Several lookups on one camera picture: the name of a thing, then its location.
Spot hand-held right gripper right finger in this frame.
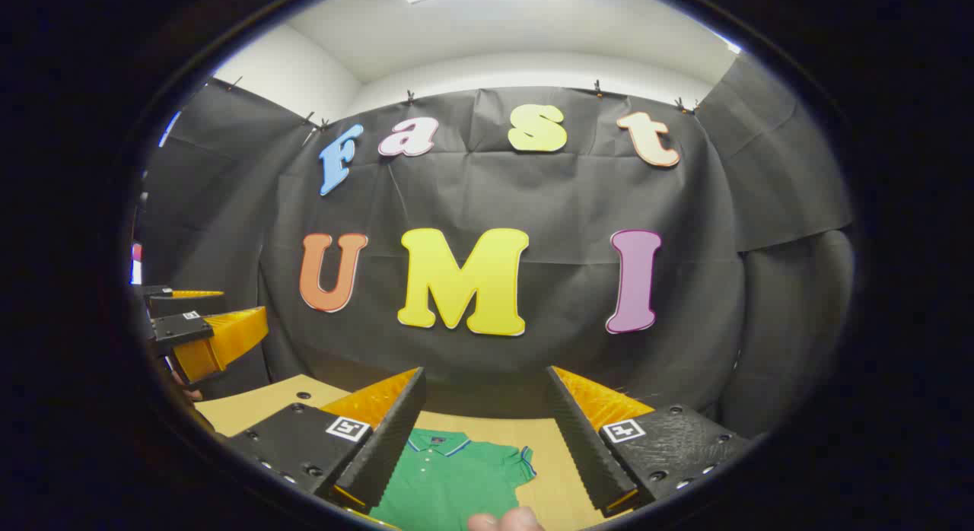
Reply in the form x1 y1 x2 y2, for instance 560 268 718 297
545 366 754 518

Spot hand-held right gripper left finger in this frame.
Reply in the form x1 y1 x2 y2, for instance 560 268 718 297
227 367 427 530

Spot green T-shirt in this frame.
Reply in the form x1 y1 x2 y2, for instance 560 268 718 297
371 428 537 531

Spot black backdrop cloth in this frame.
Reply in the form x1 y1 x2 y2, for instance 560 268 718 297
137 52 857 440

